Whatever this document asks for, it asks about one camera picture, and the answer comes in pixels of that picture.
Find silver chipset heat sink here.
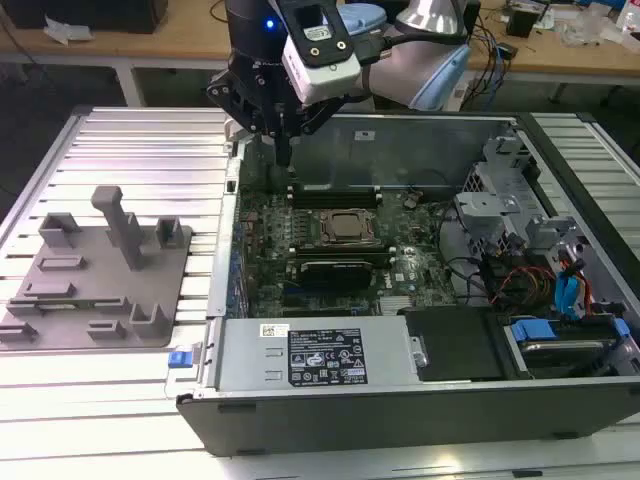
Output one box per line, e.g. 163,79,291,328
378,295,419,316

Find silver CPU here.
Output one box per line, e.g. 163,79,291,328
331,215,364,237

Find grey metal drive cage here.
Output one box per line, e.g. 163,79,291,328
453,133,594,266

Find black open PC case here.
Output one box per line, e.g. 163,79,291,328
175,110,640,459

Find CPU socket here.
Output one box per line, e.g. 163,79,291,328
318,208,377,247

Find green motherboard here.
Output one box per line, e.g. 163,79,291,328
234,187,459,319

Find large black box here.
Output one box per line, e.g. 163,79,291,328
7,0,169,35

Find clear plastic bags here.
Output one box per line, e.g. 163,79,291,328
557,9,619,49

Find black plastic cover plate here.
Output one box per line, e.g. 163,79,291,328
399,307,506,384

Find hard disk in blue carrier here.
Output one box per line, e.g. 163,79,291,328
504,317,629,379

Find black camera cable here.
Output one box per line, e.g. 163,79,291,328
355,0,482,66

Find red and yellow wire bundle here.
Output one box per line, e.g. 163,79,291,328
487,264,556,309

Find black graphics card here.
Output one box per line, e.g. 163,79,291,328
298,258,374,291

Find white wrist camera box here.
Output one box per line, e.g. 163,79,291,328
281,3,362,105

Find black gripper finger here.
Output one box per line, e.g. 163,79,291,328
206,69,285,167
282,97,347,167

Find flat blue wire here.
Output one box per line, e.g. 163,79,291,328
553,257,594,324

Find grey power supply unit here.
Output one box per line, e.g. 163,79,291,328
212,317,426,394

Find wooden desk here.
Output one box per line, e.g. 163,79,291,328
0,0,640,109

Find grey parts rack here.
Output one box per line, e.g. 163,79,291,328
0,185,194,350

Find green RAM stick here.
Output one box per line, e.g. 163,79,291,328
19,296,126,309

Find black desk device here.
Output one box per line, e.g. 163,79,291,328
504,7,540,37

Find crumpled white paper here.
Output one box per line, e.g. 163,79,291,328
42,13,95,45

